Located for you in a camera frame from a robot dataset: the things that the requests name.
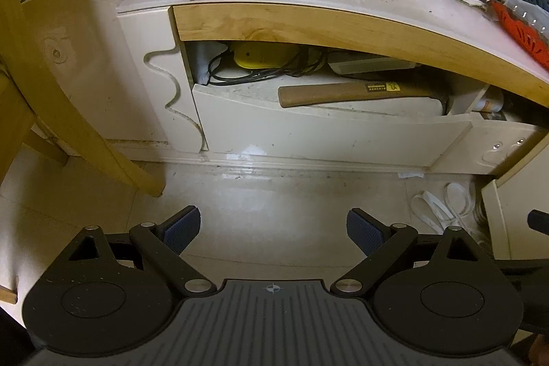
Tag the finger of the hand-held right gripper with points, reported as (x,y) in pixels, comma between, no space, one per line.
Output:
(539,220)

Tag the white bands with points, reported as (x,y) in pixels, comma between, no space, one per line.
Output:
(441,205)

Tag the cream drawer with metal knobs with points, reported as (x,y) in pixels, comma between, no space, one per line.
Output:
(493,143)

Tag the cream wooden cabinet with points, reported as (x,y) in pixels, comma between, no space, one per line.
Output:
(141,91)

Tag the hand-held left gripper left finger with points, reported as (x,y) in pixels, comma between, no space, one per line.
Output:
(183,228)

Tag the small white bottle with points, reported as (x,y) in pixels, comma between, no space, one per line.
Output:
(489,102)

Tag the orange mesh item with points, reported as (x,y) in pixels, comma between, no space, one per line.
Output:
(521,31)

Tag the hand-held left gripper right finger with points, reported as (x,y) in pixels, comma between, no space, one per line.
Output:
(364,231)

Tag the yellow plastic device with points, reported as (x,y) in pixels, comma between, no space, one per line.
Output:
(259,56)

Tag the grey vented box device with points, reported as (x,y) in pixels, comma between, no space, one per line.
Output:
(369,63)

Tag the white cloth bag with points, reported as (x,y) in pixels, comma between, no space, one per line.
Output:
(205,61)

